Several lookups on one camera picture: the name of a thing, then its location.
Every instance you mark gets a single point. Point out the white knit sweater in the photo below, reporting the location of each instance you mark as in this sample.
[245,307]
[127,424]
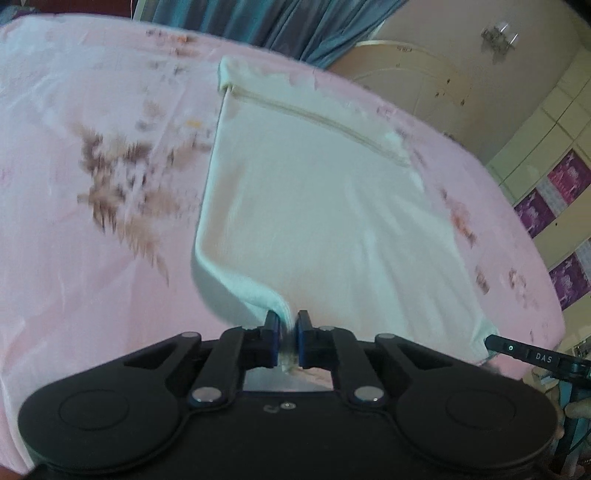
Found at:
[323,207]

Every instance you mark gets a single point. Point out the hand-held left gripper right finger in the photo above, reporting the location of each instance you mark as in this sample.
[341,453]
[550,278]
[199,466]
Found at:
[303,341]

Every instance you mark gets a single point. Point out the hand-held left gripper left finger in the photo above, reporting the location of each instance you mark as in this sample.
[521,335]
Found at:
[273,339]

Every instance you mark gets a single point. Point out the cream arched headboard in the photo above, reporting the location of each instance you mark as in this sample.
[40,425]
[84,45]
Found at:
[415,87]

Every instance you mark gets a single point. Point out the person's right hand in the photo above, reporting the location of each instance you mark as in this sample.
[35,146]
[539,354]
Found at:
[579,410]

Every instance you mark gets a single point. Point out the blue curtain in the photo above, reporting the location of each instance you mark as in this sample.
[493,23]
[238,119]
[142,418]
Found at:
[295,27]

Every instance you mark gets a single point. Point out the wall light fixture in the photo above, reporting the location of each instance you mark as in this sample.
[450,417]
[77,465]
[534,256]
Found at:
[499,36]

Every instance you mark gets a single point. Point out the cream panelled wardrobe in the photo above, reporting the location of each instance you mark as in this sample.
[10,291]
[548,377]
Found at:
[549,161]

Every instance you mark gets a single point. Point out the pink floral bed sheet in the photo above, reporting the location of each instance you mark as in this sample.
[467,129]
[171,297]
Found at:
[92,277]

